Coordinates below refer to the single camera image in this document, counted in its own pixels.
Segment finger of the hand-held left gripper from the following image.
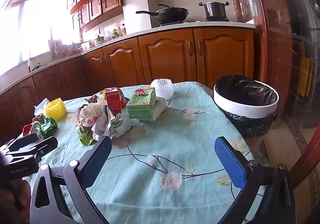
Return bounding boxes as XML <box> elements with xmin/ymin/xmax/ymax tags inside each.
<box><xmin>10</xmin><ymin>136</ymin><xmax>59</xmax><ymax>165</ymax></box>
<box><xmin>0</xmin><ymin>133</ymin><xmax>38</xmax><ymax>157</ymax></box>

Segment white sponge block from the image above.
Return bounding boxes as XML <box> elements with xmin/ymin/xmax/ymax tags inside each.
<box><xmin>147</xmin><ymin>96</ymin><xmax>167</xmax><ymax>123</ymax></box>

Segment green snack packet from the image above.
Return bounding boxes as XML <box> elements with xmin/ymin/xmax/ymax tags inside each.
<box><xmin>78</xmin><ymin>124</ymin><xmax>95</xmax><ymax>147</ymax></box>

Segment green drink carton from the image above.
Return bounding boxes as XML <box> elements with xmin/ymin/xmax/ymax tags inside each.
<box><xmin>126</xmin><ymin>88</ymin><xmax>157</xmax><ymax>120</ymax></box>

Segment condiment bottles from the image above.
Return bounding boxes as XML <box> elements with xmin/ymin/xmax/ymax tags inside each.
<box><xmin>111</xmin><ymin>24</ymin><xmax>127</xmax><ymax>38</ymax></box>

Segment person's left hand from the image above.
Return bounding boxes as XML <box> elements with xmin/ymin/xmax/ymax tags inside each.
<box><xmin>5</xmin><ymin>179</ymin><xmax>32</xmax><ymax>224</ymax></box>

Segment white bin with black bag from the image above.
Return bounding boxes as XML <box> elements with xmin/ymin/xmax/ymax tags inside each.
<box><xmin>213</xmin><ymin>74</ymin><xmax>279</xmax><ymax>138</ymax></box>

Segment crumpled white paper wrapper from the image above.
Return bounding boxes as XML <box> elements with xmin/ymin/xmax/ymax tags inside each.
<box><xmin>76</xmin><ymin>96</ymin><xmax>112</xmax><ymax>141</ymax></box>

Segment yellow object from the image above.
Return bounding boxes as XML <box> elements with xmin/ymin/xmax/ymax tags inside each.
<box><xmin>298</xmin><ymin>56</ymin><xmax>314</xmax><ymax>97</ymax></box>

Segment window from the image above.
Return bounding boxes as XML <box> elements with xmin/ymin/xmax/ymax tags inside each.
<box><xmin>0</xmin><ymin>0</ymin><xmax>82</xmax><ymax>76</ymax></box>

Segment black cooking pot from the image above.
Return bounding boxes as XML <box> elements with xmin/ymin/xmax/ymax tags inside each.
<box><xmin>199</xmin><ymin>1</ymin><xmax>229</xmax><ymax>19</ymax></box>

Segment white kitchen countertop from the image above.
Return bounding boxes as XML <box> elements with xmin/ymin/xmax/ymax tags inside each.
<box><xmin>0</xmin><ymin>21</ymin><xmax>255</xmax><ymax>95</ymax></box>

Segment crumpled green foil wrapper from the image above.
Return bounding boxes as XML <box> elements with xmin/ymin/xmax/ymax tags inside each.
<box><xmin>32</xmin><ymin>115</ymin><xmax>58</xmax><ymax>139</ymax></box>

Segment white tissue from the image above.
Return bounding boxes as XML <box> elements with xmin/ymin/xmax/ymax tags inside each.
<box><xmin>34</xmin><ymin>98</ymin><xmax>49</xmax><ymax>117</ymax></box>

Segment teal floral tablecloth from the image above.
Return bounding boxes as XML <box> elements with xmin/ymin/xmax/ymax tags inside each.
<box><xmin>24</xmin><ymin>80</ymin><xmax>269</xmax><ymax>224</ymax></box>

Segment crumpled red drink carton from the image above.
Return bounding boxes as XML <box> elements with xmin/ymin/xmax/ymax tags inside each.
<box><xmin>104</xmin><ymin>87</ymin><xmax>128</xmax><ymax>117</ymax></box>

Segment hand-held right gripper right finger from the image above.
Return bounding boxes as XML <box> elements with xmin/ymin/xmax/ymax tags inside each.
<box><xmin>214</xmin><ymin>136</ymin><xmax>296</xmax><ymax>224</ymax></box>

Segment lidded ceramic jar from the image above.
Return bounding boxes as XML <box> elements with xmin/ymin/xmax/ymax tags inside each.
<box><xmin>94</xmin><ymin>35</ymin><xmax>107</xmax><ymax>47</ymax></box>

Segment yellow foam fruit net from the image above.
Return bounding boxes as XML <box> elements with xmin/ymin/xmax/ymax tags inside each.
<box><xmin>45</xmin><ymin>97</ymin><xmax>67</xmax><ymax>121</ymax></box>

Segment red wooden door frame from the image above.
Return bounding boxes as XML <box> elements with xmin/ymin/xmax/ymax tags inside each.
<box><xmin>226</xmin><ymin>0</ymin><xmax>294</xmax><ymax>89</ymax></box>

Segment white foam fruit net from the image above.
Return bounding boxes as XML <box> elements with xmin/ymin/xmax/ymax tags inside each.
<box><xmin>150</xmin><ymin>78</ymin><xmax>174</xmax><ymax>99</ymax></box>

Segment utensil rack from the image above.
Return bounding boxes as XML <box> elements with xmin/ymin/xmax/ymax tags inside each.
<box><xmin>48</xmin><ymin>38</ymin><xmax>71</xmax><ymax>60</ymax></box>

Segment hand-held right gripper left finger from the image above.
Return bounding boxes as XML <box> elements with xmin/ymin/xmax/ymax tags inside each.
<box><xmin>29</xmin><ymin>136</ymin><xmax>112</xmax><ymax>224</ymax></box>

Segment gas stove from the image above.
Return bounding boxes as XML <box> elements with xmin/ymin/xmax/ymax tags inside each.
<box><xmin>159</xmin><ymin>16</ymin><xmax>230</xmax><ymax>27</ymax></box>

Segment wooden lower kitchen cabinets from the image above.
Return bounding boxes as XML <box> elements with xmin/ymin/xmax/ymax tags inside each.
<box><xmin>0</xmin><ymin>27</ymin><xmax>255</xmax><ymax>139</ymax></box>

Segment black wok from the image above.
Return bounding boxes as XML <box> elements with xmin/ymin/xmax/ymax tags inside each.
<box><xmin>136</xmin><ymin>4</ymin><xmax>189</xmax><ymax>23</ymax></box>

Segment crumpled white green plastic bag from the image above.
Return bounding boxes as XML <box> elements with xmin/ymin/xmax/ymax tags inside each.
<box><xmin>106</xmin><ymin>109</ymin><xmax>137</xmax><ymax>138</ymax></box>

